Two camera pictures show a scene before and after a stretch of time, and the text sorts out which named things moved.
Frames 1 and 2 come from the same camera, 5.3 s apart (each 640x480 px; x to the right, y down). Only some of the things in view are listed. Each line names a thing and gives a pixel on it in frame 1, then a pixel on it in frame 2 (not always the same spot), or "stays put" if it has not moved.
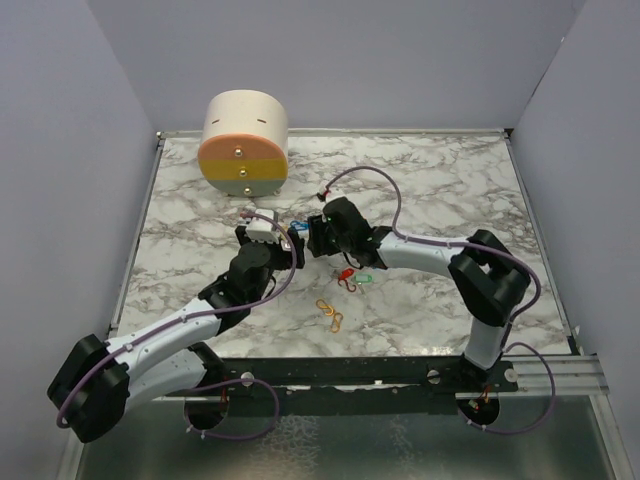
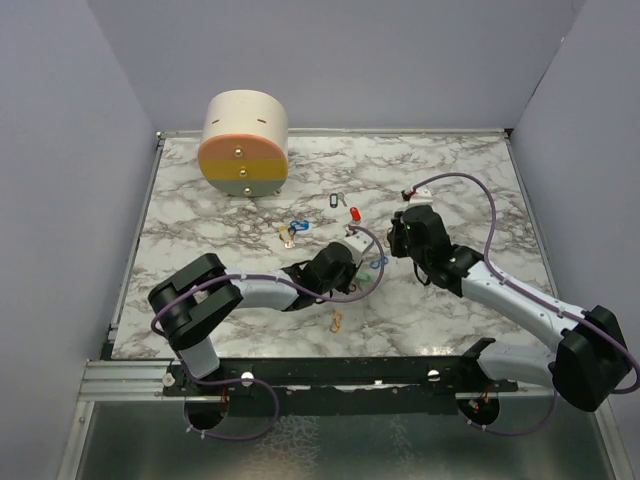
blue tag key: x=300 y=226 stays put
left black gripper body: x=279 y=259 -> x=344 y=281
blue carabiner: x=299 y=225 stays put
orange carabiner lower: x=336 y=322 stays put
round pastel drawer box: x=244 y=149 stays put
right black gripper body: x=324 y=240 -> x=401 y=246
